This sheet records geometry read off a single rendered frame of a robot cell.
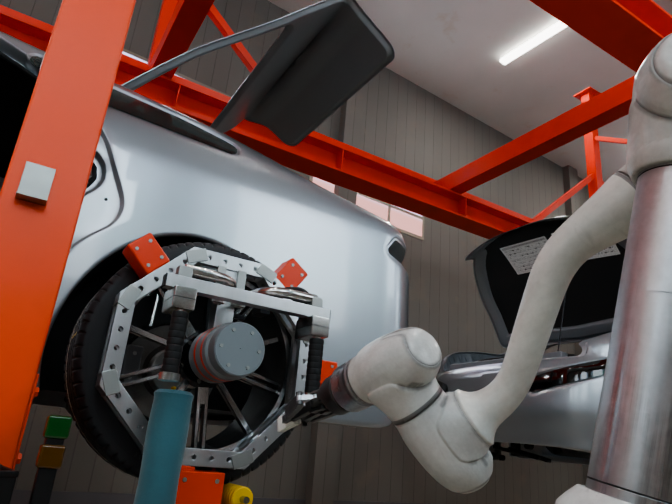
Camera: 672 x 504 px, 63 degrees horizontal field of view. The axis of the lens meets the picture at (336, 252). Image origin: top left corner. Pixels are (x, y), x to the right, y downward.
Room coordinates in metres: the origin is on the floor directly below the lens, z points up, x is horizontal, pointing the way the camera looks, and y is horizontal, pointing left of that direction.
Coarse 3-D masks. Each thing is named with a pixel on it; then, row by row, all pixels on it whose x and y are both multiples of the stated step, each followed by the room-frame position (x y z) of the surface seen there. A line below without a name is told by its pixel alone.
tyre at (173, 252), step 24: (120, 288) 1.37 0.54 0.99; (96, 312) 1.35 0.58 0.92; (72, 336) 1.46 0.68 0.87; (96, 336) 1.36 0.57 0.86; (288, 336) 1.62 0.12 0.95; (72, 360) 1.37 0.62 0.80; (96, 360) 1.36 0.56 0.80; (72, 384) 1.39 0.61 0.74; (72, 408) 1.48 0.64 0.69; (96, 408) 1.38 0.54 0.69; (96, 432) 1.39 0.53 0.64; (120, 432) 1.41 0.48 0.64; (288, 432) 1.64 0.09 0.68; (120, 456) 1.42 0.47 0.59; (264, 456) 1.60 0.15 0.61
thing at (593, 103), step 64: (192, 0) 2.73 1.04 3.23; (576, 0) 2.23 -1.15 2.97; (640, 0) 2.40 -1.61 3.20; (128, 64) 3.39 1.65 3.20; (256, 64) 4.23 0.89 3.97; (640, 64) 2.66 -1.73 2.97; (256, 128) 4.03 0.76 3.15; (576, 128) 3.73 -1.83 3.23; (384, 192) 4.66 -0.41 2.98; (448, 192) 4.98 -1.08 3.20; (576, 192) 6.56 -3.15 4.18
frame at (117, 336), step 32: (192, 256) 1.37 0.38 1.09; (224, 256) 1.42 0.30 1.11; (128, 288) 1.30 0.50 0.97; (128, 320) 1.31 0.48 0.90; (288, 320) 1.57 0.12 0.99; (96, 384) 1.33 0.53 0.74; (288, 384) 1.58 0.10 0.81; (128, 416) 1.33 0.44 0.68; (192, 448) 1.42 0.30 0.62; (256, 448) 1.50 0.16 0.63
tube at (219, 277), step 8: (176, 272) 1.19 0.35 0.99; (184, 272) 1.18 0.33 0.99; (192, 272) 1.19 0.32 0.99; (200, 272) 1.20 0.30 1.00; (208, 272) 1.21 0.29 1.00; (216, 272) 1.22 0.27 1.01; (224, 272) 1.41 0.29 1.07; (216, 280) 1.23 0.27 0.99; (224, 280) 1.23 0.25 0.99; (232, 280) 1.25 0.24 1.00
